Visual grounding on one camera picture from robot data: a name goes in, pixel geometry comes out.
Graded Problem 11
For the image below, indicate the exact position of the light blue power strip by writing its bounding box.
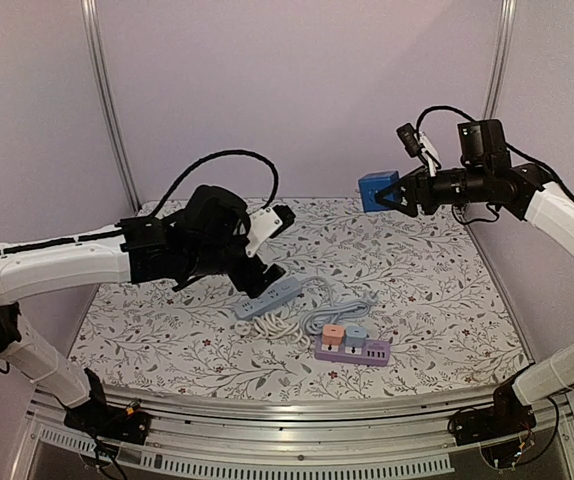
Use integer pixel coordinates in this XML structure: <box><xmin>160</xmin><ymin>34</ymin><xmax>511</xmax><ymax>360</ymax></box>
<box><xmin>233</xmin><ymin>277</ymin><xmax>303</xmax><ymax>321</ymax></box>

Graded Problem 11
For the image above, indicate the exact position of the dark blue cube socket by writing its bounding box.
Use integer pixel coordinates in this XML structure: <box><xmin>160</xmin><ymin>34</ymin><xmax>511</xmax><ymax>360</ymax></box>
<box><xmin>358</xmin><ymin>170</ymin><xmax>399</xmax><ymax>213</ymax></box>

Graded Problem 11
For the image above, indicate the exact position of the light blue cord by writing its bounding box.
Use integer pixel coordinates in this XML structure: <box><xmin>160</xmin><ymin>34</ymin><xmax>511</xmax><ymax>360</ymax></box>
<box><xmin>299</xmin><ymin>277</ymin><xmax>379</xmax><ymax>339</ymax></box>

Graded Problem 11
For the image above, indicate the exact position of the pink plug adapter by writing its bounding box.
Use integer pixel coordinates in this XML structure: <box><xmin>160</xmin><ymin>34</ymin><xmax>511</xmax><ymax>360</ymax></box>
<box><xmin>321</xmin><ymin>324</ymin><xmax>345</xmax><ymax>351</ymax></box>

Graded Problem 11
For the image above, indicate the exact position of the light blue plug adapter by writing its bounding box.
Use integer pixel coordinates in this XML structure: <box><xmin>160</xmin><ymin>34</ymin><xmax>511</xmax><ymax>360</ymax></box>
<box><xmin>344</xmin><ymin>325</ymin><xmax>367</xmax><ymax>349</ymax></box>

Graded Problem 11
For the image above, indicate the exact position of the purple power strip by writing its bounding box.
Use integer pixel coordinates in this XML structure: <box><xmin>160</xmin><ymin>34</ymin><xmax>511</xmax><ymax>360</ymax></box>
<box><xmin>314</xmin><ymin>338</ymin><xmax>391</xmax><ymax>367</ymax></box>

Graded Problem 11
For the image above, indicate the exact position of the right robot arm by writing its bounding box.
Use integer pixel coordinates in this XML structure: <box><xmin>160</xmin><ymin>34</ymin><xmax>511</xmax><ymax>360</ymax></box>
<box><xmin>375</xmin><ymin>119</ymin><xmax>574</xmax><ymax>436</ymax></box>

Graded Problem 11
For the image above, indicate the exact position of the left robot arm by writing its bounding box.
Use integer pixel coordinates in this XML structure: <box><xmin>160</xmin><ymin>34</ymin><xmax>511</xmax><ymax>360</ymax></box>
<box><xmin>0</xmin><ymin>185</ymin><xmax>295</xmax><ymax>434</ymax></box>

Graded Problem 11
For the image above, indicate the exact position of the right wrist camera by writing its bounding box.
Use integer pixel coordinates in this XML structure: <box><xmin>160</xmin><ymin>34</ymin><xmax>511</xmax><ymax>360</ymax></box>
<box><xmin>396</xmin><ymin>123</ymin><xmax>442</xmax><ymax>177</ymax></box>

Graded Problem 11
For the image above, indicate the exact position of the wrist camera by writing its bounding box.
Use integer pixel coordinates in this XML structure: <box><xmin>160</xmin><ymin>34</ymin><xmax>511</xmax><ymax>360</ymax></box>
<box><xmin>396</xmin><ymin>123</ymin><xmax>442</xmax><ymax>177</ymax></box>
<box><xmin>245</xmin><ymin>205</ymin><xmax>295</xmax><ymax>258</ymax></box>

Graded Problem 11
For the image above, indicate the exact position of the white coiled power cord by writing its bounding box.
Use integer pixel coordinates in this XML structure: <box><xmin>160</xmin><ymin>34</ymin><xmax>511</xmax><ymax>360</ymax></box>
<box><xmin>231</xmin><ymin>313</ymin><xmax>318</xmax><ymax>346</ymax></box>

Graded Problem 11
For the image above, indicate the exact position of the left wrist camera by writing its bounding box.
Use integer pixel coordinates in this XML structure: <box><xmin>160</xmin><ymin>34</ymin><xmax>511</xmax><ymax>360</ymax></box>
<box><xmin>245</xmin><ymin>205</ymin><xmax>295</xmax><ymax>258</ymax></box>

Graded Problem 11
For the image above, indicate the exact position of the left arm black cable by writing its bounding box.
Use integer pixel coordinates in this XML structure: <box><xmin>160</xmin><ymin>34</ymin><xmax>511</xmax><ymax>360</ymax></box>
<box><xmin>0</xmin><ymin>149</ymin><xmax>281</xmax><ymax>271</ymax></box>

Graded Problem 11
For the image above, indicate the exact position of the aluminium front rail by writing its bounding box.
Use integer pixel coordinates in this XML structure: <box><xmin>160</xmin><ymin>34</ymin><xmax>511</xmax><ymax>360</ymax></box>
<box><xmin>9</xmin><ymin>384</ymin><xmax>574</xmax><ymax>480</ymax></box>

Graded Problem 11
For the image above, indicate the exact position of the right aluminium frame post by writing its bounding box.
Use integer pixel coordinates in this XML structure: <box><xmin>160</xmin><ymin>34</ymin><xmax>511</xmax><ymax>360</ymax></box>
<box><xmin>482</xmin><ymin>0</ymin><xmax>517</xmax><ymax>119</ymax></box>

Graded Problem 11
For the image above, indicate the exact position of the aluminium frame post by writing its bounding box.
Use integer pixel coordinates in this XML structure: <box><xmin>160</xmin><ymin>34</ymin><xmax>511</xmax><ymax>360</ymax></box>
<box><xmin>81</xmin><ymin>0</ymin><xmax>142</xmax><ymax>211</ymax></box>
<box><xmin>482</xmin><ymin>0</ymin><xmax>517</xmax><ymax>119</ymax></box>

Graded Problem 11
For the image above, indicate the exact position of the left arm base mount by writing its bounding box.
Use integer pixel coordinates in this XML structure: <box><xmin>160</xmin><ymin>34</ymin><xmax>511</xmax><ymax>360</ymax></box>
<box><xmin>64</xmin><ymin>392</ymin><xmax>152</xmax><ymax>445</ymax></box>

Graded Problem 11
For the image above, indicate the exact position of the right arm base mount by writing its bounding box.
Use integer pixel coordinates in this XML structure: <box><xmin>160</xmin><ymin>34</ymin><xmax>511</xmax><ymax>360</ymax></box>
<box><xmin>447</xmin><ymin>385</ymin><xmax>537</xmax><ymax>446</ymax></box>

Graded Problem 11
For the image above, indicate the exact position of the left aluminium frame post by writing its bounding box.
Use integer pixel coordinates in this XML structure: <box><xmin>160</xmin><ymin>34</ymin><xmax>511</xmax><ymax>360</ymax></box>
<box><xmin>81</xmin><ymin>0</ymin><xmax>142</xmax><ymax>211</ymax></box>

